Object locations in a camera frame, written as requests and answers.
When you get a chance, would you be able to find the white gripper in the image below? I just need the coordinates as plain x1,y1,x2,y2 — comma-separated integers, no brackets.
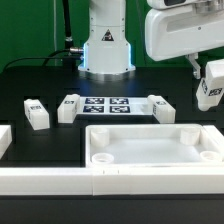
145,3,224,79

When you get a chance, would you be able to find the white desk top panel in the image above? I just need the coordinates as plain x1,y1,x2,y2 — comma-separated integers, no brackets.
85,124,224,167

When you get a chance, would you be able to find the white marker tag plate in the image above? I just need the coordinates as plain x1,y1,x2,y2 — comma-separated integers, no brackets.
78,97,152,115

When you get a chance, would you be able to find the white left barrier block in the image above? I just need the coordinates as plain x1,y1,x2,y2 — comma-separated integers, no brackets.
0,125,12,159

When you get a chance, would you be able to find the black cable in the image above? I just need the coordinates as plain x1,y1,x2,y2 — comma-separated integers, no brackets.
2,46,84,72

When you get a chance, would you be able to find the white front barrier rail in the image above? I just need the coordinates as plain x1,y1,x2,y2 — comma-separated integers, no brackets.
0,167,224,195

